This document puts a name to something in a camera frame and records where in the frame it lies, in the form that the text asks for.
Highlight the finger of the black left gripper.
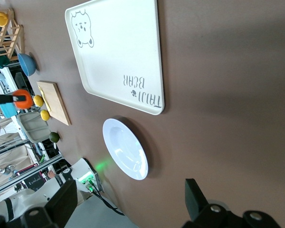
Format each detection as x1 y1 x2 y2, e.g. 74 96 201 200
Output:
0 94 26 105

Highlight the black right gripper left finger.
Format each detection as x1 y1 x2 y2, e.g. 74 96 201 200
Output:
0 180 78 228

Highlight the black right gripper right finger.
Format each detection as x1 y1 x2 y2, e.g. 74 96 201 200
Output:
182 178 283 228

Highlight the orange fruit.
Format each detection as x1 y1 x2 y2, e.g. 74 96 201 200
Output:
13 89 34 110

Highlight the white round plate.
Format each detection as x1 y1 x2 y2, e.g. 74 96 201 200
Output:
102 118 149 181

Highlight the cyan box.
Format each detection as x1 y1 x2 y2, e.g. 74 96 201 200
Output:
0 102 17 117

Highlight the dark green cup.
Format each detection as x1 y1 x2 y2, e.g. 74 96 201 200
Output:
0 56 10 70

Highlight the blue bowl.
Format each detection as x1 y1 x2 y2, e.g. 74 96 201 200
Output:
17 53 37 77

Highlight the grey plastic bin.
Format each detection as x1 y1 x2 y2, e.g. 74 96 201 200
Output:
16 111 51 143

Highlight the yellow plastic fork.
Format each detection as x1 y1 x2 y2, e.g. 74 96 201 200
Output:
41 91 52 112

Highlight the wooden cutting board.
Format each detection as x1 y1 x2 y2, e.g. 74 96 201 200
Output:
36 81 72 126

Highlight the wooden dish rack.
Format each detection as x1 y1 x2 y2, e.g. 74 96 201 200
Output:
0 8 25 61

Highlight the brown table cover mat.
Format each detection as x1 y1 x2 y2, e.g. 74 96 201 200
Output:
20 0 285 228

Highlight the cream bear print tray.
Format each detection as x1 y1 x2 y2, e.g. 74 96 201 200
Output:
65 0 165 116

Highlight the aluminium frame bar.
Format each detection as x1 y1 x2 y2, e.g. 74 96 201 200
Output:
0 153 62 197

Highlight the black base cable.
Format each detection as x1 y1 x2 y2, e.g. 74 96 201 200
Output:
86 185 125 217

